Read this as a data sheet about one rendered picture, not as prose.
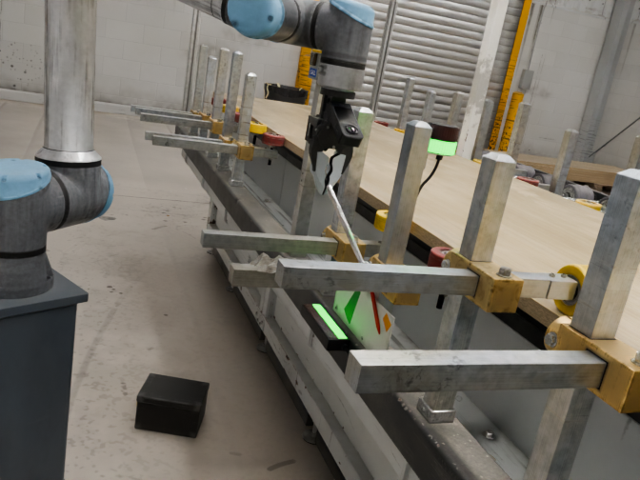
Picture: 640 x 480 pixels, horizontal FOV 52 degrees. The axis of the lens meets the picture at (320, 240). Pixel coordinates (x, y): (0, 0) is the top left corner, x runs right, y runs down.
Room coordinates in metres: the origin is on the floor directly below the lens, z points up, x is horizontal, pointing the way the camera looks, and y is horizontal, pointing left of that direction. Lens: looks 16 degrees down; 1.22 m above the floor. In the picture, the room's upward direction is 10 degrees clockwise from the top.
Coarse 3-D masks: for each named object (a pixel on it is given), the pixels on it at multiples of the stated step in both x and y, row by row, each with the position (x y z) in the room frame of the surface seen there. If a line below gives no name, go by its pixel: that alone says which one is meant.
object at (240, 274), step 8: (232, 264) 1.03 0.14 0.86; (240, 264) 1.03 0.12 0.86; (248, 264) 1.04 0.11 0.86; (232, 272) 1.01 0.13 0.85; (240, 272) 1.01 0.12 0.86; (248, 272) 1.01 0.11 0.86; (256, 272) 1.02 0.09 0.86; (264, 272) 1.02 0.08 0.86; (232, 280) 1.00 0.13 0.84; (240, 280) 1.01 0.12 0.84; (248, 280) 1.01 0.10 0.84; (256, 280) 1.02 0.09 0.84; (264, 280) 1.02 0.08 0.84; (272, 280) 1.03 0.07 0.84
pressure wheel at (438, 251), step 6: (432, 252) 1.16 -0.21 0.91; (438, 252) 1.16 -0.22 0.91; (444, 252) 1.18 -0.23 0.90; (432, 258) 1.16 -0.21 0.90; (438, 258) 1.14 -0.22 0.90; (432, 264) 1.15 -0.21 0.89; (438, 264) 1.14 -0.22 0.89; (444, 294) 1.17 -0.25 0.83; (438, 300) 1.17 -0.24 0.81; (438, 306) 1.17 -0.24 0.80
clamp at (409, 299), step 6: (372, 258) 1.18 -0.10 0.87; (378, 258) 1.18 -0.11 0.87; (384, 264) 1.15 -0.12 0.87; (384, 294) 1.12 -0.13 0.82; (390, 294) 1.09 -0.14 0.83; (396, 294) 1.08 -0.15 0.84; (402, 294) 1.08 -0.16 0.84; (408, 294) 1.09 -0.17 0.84; (414, 294) 1.09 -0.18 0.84; (420, 294) 1.10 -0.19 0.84; (390, 300) 1.09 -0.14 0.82; (396, 300) 1.08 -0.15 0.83; (402, 300) 1.08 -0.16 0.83; (408, 300) 1.09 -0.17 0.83; (414, 300) 1.09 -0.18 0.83
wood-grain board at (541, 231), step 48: (240, 96) 3.63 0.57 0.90; (288, 144) 2.29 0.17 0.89; (384, 144) 2.68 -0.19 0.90; (384, 192) 1.67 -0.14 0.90; (432, 192) 1.79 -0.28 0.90; (528, 192) 2.10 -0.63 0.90; (432, 240) 1.32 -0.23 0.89; (528, 240) 1.42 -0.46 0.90; (576, 240) 1.51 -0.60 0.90; (624, 336) 0.91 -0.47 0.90
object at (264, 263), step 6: (258, 258) 1.04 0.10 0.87; (264, 258) 1.04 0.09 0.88; (270, 258) 1.05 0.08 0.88; (276, 258) 1.04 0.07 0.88; (282, 258) 1.05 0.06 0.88; (294, 258) 1.07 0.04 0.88; (252, 264) 1.04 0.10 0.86; (258, 264) 1.03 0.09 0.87; (264, 264) 1.04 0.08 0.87; (270, 264) 1.02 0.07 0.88; (276, 264) 1.04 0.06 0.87; (258, 270) 1.01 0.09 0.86; (264, 270) 1.01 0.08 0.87; (270, 270) 1.01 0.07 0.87
